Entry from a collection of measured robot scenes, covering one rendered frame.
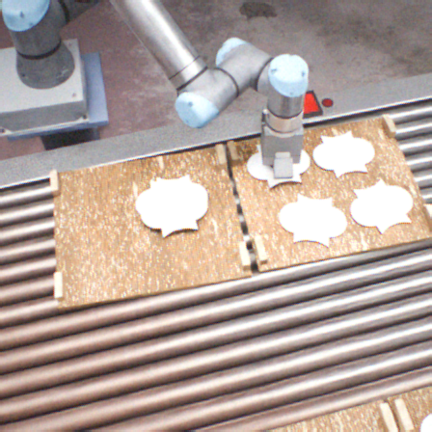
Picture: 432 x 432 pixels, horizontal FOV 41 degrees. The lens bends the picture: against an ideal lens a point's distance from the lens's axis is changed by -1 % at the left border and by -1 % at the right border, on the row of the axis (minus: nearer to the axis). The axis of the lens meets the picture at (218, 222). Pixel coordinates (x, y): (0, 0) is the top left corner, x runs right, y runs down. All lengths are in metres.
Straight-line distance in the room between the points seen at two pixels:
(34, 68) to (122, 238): 0.52
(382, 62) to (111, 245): 2.07
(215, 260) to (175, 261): 0.08
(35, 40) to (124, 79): 1.47
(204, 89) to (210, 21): 2.10
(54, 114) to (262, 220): 0.62
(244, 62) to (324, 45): 1.93
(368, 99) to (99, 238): 0.78
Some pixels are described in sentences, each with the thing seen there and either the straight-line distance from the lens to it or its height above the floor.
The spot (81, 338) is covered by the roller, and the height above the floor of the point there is 0.92.
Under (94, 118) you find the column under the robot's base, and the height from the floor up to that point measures 0.87.
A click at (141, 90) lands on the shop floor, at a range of 2.87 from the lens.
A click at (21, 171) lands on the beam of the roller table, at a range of 1.49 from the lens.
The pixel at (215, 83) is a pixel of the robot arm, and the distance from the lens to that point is 1.13.
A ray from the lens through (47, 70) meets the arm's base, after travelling 1.56.
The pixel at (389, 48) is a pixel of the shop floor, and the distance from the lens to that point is 3.15.
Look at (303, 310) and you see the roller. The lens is 1.23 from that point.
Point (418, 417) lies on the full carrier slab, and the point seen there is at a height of 0.94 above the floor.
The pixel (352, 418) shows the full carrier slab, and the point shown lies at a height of 0.94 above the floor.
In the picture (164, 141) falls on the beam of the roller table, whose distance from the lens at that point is 1.47.
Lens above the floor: 2.05
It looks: 59 degrees down
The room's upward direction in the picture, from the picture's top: 2 degrees counter-clockwise
